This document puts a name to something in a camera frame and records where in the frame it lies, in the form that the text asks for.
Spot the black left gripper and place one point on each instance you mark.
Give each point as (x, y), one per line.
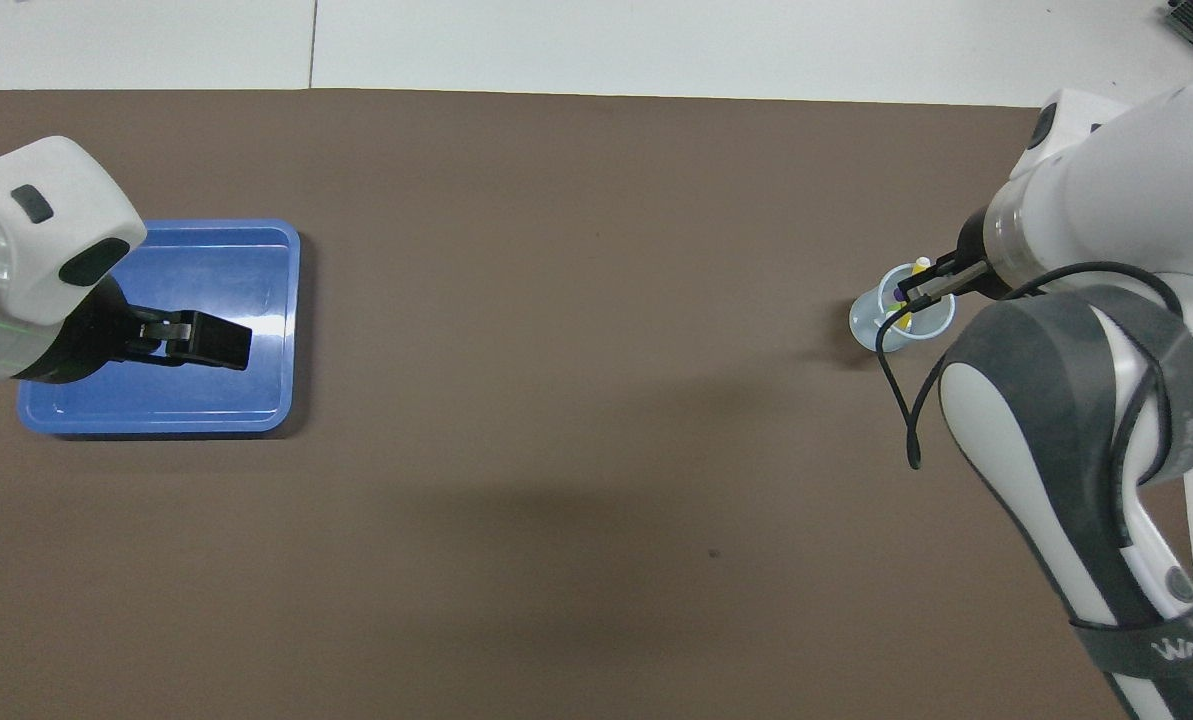
(81, 345)

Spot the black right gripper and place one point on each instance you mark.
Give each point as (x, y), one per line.
(981, 245)

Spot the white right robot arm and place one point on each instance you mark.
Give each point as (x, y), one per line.
(1126, 200)

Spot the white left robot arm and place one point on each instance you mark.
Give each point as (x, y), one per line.
(46, 230)

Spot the blue plastic tray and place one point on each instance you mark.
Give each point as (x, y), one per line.
(216, 270)

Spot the yellow pen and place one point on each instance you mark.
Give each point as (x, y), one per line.
(921, 264)

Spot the clear plastic cup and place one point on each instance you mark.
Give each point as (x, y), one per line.
(866, 325)

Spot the brown table mat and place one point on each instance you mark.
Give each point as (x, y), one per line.
(556, 400)

